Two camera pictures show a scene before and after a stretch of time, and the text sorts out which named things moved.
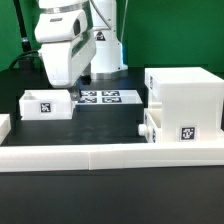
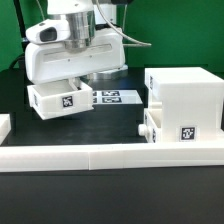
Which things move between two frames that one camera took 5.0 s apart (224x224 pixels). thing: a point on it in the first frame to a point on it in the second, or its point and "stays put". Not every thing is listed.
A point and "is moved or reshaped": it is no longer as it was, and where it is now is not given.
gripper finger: [74, 93] to [76, 83]
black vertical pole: [20, 17] stays put
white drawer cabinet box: [191, 103] stays put
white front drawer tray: [151, 128] stays put
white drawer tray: [46, 105] is moved or reshaped
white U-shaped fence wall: [74, 157] stays put
